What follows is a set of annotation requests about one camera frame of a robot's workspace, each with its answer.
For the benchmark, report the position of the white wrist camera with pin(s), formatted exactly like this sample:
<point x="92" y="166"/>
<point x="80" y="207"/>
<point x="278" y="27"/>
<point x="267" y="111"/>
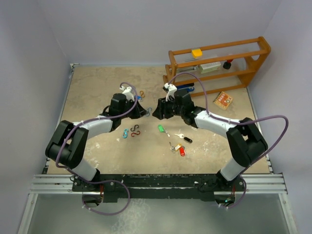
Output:
<point x="128" y="92"/>
<point x="170" y="90"/>

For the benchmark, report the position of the blue handled tool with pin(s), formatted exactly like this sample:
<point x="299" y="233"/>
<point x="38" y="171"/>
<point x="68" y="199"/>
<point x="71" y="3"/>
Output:
<point x="189" y="87"/>

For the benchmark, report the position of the key with black tag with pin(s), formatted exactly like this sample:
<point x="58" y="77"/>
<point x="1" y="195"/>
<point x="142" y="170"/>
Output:
<point x="182" y="136"/>

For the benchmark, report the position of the key with green tag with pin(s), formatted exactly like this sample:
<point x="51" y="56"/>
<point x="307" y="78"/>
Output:
<point x="163" y="130"/>

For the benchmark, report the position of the red black bottle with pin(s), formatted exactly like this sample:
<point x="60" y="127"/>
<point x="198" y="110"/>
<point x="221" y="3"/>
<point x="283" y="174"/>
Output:
<point x="227" y="64"/>

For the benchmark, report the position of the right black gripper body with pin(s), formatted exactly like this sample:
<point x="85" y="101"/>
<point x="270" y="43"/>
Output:
<point x="173" y="109"/>

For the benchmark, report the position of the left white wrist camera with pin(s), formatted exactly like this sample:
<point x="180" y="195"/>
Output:
<point x="128" y="92"/>

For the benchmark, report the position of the key with yellow tag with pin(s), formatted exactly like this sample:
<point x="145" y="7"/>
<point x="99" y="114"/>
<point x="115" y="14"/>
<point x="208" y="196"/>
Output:
<point x="175" y="148"/>

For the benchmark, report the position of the white box on shelf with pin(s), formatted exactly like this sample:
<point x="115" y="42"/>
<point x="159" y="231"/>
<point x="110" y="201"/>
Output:
<point x="209" y="67"/>

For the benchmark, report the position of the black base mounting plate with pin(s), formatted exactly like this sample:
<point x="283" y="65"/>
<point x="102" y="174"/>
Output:
<point x="167" y="186"/>

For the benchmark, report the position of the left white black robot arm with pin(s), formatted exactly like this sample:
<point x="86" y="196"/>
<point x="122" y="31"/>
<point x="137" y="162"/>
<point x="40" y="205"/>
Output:
<point x="67" y="145"/>

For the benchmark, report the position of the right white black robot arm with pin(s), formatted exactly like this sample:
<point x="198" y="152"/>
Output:
<point x="245" y="140"/>

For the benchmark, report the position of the wooden shelf rack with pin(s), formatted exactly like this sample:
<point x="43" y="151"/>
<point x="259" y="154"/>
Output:
<point x="247" y="55"/>

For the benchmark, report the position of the yellow cap container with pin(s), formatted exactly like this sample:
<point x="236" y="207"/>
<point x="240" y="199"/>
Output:
<point x="196" y="53"/>

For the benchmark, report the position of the light blue S carabiner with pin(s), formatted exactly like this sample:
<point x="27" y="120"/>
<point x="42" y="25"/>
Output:
<point x="125" y="133"/>

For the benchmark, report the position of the key with red tag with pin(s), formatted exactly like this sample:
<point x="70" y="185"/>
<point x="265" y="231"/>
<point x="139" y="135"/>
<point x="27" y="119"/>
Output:
<point x="182" y="151"/>

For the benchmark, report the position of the aluminium rail frame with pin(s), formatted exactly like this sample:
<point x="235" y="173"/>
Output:
<point x="91" y="90"/>

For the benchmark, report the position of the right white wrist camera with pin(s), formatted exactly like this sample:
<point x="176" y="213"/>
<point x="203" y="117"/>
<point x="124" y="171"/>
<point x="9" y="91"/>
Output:
<point x="170" y="90"/>

